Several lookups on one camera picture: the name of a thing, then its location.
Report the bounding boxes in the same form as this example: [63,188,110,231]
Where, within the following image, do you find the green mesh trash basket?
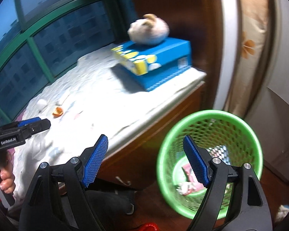
[156,110,263,219]

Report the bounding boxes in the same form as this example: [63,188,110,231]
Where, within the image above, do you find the person's left hand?
[0,164,15,194]

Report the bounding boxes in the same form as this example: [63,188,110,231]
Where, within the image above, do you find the orange peel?
[52,107,64,118]

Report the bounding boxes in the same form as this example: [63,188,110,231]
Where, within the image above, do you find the white styrofoam block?
[36,99,48,110]

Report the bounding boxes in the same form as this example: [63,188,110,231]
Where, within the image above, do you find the pink wrapper in basket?
[176,163,205,196]

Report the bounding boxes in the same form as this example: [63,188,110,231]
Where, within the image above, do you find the white quilted mattress pad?
[13,45,205,201]

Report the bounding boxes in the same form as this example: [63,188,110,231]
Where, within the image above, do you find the blue yellow tissue box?
[111,37,192,92]

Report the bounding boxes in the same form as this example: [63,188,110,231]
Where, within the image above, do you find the beige plush toy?
[127,14,170,45]

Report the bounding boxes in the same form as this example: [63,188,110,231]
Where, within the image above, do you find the floral beige curtain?
[225,0,269,118]

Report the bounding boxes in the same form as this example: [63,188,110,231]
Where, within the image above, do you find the green window frame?
[0,0,135,126]

